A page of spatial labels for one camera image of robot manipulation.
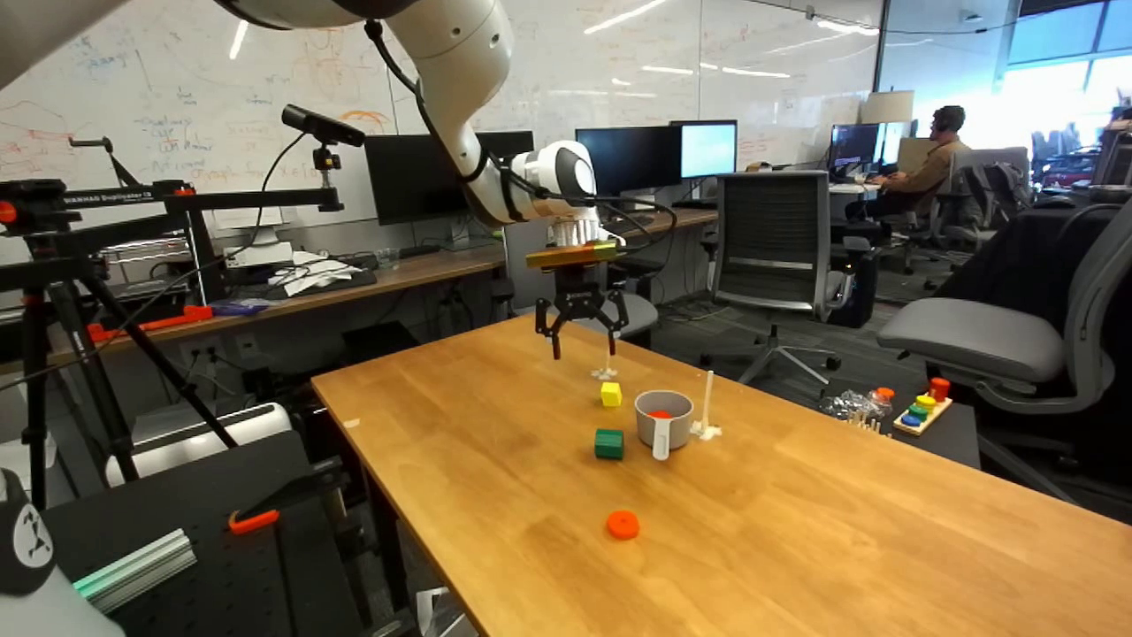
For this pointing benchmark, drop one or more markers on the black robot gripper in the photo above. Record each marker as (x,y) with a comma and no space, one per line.
(580,294)

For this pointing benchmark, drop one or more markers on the orange clamp handle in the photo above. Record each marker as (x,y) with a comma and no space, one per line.
(254,524)

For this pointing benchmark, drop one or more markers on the black mesh office chair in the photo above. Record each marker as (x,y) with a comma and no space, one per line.
(775,243)

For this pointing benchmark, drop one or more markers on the black computer monitor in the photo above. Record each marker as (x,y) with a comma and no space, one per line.
(411,179)
(630,156)

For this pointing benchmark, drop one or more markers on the lit computer monitor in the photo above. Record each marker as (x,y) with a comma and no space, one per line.
(709,145)

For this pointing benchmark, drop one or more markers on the black computer monitor left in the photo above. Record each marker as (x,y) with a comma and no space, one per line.
(411,179)

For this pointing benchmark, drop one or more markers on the black camera tripod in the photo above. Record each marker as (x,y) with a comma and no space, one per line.
(62,271)

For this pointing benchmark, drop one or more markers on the grey chair at right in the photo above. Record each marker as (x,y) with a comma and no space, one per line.
(1034,333)

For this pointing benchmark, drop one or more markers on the orange round disc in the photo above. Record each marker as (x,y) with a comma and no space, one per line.
(624,524)

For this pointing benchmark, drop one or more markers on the small black side table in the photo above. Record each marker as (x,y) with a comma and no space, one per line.
(949,438)

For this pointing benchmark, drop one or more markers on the yellow cube block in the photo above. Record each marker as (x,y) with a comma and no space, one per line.
(611,395)

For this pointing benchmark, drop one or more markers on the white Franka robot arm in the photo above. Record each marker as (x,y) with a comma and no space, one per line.
(455,59)

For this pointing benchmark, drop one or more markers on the seated person in background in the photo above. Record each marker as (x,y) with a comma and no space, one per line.
(903,191)

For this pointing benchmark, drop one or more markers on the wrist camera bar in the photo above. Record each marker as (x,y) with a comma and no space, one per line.
(574,257)

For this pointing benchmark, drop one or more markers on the grey office chair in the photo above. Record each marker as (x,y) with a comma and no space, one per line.
(534,284)

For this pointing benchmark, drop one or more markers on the clear plastic stand far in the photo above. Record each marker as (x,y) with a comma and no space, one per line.
(608,367)

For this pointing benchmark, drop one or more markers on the black camera on stand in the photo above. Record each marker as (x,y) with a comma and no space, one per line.
(320,124)

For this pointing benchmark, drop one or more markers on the black computer monitor middle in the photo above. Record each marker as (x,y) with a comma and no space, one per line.
(630,156)

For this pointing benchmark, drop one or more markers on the grey measuring cup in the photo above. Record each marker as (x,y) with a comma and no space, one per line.
(662,438)

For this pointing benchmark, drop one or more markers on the green block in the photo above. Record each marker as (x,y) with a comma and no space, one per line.
(611,444)

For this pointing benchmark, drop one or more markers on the long wooden desk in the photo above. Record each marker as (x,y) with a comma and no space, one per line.
(411,275)

